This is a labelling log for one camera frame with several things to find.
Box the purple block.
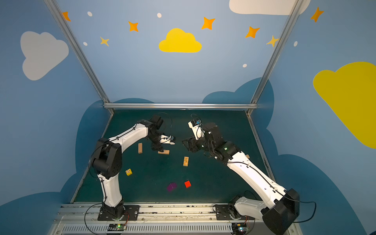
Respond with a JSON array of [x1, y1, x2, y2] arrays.
[[167, 182, 177, 192]]

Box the yellow cube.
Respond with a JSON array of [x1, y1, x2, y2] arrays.
[[125, 169, 133, 176]]

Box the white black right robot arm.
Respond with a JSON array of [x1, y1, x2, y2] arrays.
[[182, 120, 300, 235]]

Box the aluminium right corner post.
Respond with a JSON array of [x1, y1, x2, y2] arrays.
[[246, 0, 305, 118]]

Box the green circuit board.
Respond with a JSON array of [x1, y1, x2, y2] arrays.
[[107, 224, 127, 232], [231, 223, 248, 235]]

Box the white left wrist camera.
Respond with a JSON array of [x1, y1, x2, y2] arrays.
[[160, 135, 176, 145]]

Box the light wood block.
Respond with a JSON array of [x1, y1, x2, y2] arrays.
[[138, 143, 143, 154]]

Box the aluminium left corner post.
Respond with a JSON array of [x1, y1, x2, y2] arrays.
[[44, 0, 110, 104]]

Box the left green circuit board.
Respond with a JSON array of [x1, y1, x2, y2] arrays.
[[107, 224, 127, 232]]

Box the red cube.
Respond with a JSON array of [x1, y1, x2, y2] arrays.
[[185, 181, 192, 188]]

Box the aluminium corner post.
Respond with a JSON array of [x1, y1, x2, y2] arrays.
[[44, 0, 110, 104], [246, 0, 305, 118]]

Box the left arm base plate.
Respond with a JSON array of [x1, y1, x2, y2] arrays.
[[98, 204, 140, 221]]

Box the right green circuit board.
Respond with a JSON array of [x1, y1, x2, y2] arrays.
[[231, 223, 248, 235]]

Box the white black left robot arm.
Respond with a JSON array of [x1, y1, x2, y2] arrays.
[[90, 115, 164, 221]]

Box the aluminium back frame rail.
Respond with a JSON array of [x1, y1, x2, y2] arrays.
[[103, 103, 258, 110]]

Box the aluminium front rail base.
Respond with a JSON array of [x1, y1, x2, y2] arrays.
[[48, 203, 272, 235]]

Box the printed wood block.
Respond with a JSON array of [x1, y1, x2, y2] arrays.
[[183, 157, 189, 166]]

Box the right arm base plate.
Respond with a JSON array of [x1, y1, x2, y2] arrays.
[[212, 204, 241, 220]]

